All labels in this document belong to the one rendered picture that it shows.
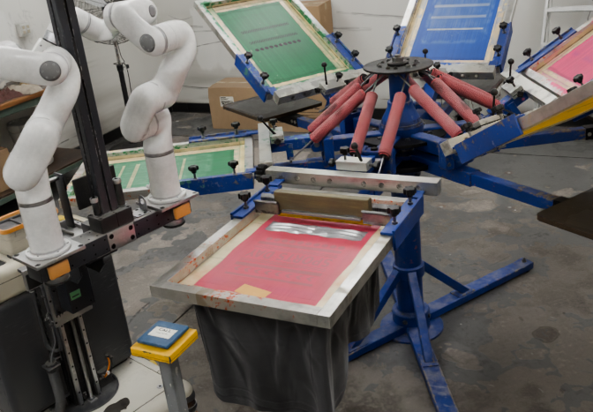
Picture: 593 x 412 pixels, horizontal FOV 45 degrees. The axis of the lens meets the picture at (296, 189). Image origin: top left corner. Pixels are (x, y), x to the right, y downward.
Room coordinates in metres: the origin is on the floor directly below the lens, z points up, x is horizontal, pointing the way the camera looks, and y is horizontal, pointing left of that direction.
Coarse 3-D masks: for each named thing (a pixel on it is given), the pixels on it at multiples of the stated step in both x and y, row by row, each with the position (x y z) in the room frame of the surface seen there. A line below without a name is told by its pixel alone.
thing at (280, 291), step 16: (336, 224) 2.22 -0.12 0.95; (352, 224) 2.21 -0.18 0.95; (320, 240) 2.11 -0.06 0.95; (336, 240) 2.10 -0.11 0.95; (352, 256) 1.98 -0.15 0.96; (336, 272) 1.89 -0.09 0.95; (272, 288) 1.83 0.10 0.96; (288, 288) 1.82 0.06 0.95; (304, 288) 1.81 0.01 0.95; (320, 288) 1.80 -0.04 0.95
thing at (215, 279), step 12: (276, 216) 2.35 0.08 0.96; (264, 228) 2.25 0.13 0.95; (252, 240) 2.17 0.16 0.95; (300, 240) 2.13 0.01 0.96; (240, 252) 2.09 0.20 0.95; (228, 264) 2.02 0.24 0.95; (204, 276) 1.95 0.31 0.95; (216, 276) 1.94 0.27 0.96; (228, 276) 1.93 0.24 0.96; (240, 276) 1.93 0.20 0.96; (216, 288) 1.87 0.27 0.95; (228, 288) 1.86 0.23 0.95
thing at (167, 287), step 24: (336, 192) 2.42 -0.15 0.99; (216, 240) 2.13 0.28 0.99; (384, 240) 1.99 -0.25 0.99; (192, 264) 2.00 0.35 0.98; (360, 264) 1.85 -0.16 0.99; (168, 288) 1.84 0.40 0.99; (192, 288) 1.82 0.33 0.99; (360, 288) 1.77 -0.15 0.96; (240, 312) 1.72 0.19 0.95; (264, 312) 1.68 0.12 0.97; (288, 312) 1.65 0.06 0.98; (312, 312) 1.62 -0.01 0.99; (336, 312) 1.63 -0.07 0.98
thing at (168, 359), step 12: (192, 336) 1.64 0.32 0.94; (132, 348) 1.60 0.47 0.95; (144, 348) 1.59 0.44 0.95; (156, 348) 1.59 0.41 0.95; (168, 348) 1.58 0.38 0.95; (180, 348) 1.59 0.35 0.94; (156, 360) 1.57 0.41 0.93; (168, 360) 1.55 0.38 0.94; (168, 372) 1.61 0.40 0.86; (180, 372) 1.64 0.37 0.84; (168, 384) 1.62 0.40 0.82; (180, 384) 1.63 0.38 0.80; (168, 396) 1.62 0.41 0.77; (180, 396) 1.62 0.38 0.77; (180, 408) 1.61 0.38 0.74
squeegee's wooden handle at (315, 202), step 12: (276, 192) 2.32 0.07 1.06; (288, 192) 2.30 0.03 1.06; (300, 192) 2.29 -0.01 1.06; (312, 192) 2.27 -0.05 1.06; (288, 204) 2.30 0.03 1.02; (300, 204) 2.28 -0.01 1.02; (312, 204) 2.26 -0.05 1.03; (324, 204) 2.23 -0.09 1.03; (336, 204) 2.21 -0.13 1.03; (348, 204) 2.19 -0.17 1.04; (360, 204) 2.17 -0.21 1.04; (360, 216) 2.17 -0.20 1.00
